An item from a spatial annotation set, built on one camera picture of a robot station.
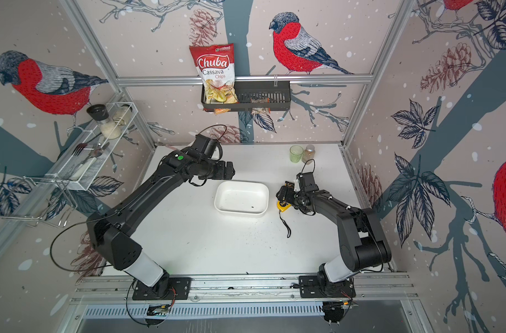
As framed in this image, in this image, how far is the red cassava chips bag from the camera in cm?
83

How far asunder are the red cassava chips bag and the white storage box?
363mm

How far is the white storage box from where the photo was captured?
36.8 inches
